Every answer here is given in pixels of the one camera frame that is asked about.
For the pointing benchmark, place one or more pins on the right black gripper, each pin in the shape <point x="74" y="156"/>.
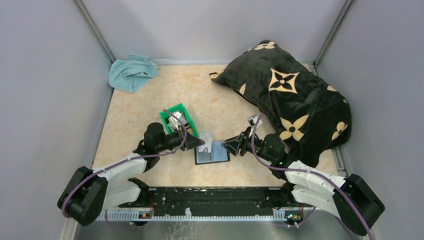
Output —
<point x="243" y="144"/>

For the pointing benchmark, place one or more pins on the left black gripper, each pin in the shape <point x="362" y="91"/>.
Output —
<point x="184" y="139"/>

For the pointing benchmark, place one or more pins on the white gold VIP card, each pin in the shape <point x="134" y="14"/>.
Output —
<point x="207" y="137"/>

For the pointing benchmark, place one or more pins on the black card holder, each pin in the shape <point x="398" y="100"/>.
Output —
<point x="218" y="154"/>

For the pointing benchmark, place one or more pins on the green plastic bin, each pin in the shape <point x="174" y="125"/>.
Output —
<point x="190" y="126"/>

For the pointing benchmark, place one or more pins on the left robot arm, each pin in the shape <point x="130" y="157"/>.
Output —
<point x="90" y="192"/>

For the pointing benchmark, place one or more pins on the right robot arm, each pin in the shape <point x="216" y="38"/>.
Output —
<point x="348" y="198"/>

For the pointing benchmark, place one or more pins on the black floral pillow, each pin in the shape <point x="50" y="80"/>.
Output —
<point x="308" y="114"/>

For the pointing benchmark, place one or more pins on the light blue cloth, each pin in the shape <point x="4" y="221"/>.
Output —
<point x="131" y="74"/>

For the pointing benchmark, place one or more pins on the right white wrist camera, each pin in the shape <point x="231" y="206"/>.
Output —
<point x="254" y="121"/>

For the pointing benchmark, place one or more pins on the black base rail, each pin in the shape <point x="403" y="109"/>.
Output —
<point x="213" y="201"/>

